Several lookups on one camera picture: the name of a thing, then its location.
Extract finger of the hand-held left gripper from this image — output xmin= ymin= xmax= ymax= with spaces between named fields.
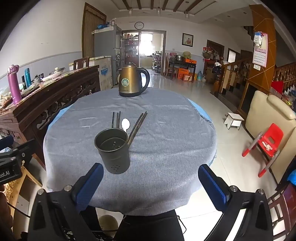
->
xmin=13 ymin=138 xmax=36 ymax=168
xmin=0 ymin=136 xmax=14 ymax=151

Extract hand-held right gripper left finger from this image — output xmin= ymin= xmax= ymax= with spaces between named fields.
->
xmin=27 ymin=163 xmax=104 ymax=241

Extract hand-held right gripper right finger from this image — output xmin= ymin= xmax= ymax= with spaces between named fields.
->
xmin=198 ymin=164 xmax=274 ymax=241

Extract dark metal utensil holder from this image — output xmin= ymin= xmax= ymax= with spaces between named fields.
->
xmin=94 ymin=128 xmax=130 ymax=174

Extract light wooden stool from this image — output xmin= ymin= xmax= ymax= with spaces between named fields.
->
xmin=9 ymin=162 xmax=44 ymax=232

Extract carved dark wooden sideboard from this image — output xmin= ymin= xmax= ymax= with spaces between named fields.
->
xmin=0 ymin=65 xmax=101 ymax=171

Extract purple thermos flask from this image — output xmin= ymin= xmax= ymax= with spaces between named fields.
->
xmin=7 ymin=65 xmax=22 ymax=105

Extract grey tablecloth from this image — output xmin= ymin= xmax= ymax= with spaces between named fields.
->
xmin=43 ymin=88 xmax=218 ymax=216

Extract white step stool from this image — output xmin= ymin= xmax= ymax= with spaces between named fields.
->
xmin=223 ymin=112 xmax=245 ymax=130

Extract person's black pants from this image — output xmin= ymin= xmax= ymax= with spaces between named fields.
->
xmin=114 ymin=210 xmax=185 ymax=241

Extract brown slatted wooden chair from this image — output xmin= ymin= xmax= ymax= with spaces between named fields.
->
xmin=266 ymin=185 xmax=296 ymax=241

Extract red plastic child chair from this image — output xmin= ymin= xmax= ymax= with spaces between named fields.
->
xmin=242 ymin=123 xmax=284 ymax=178

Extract blue table cover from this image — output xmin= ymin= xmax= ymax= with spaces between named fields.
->
xmin=47 ymin=98 xmax=213 ymax=130

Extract pot with glass lid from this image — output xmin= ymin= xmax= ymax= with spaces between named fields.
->
xmin=49 ymin=67 xmax=66 ymax=76

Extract cream leather sofa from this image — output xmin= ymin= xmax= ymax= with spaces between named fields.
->
xmin=245 ymin=90 xmax=296 ymax=183

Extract dark wooden chair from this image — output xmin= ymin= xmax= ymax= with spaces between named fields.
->
xmin=73 ymin=57 xmax=90 ymax=70

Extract white chest freezer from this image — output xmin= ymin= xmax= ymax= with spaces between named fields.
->
xmin=69 ymin=56 xmax=113 ymax=88

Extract gold electric kettle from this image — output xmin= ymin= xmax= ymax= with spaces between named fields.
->
xmin=117 ymin=62 xmax=150 ymax=97

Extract wooden stair railing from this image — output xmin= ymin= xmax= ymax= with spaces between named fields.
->
xmin=214 ymin=58 xmax=252 ymax=95

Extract dark wooden side table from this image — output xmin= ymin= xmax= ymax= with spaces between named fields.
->
xmin=169 ymin=59 xmax=197 ymax=82

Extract grey refrigerator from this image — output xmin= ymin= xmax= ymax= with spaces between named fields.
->
xmin=92 ymin=25 xmax=122 ymax=87

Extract brown wooden door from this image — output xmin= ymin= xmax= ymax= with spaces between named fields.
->
xmin=82 ymin=2 xmax=107 ymax=63

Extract shelf with bottles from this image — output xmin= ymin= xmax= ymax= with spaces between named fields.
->
xmin=122 ymin=32 xmax=140 ymax=67

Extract framed flower picture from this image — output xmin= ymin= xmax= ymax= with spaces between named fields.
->
xmin=182 ymin=33 xmax=194 ymax=47

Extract wall calendar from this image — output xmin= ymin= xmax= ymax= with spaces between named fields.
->
xmin=253 ymin=32 xmax=269 ymax=68

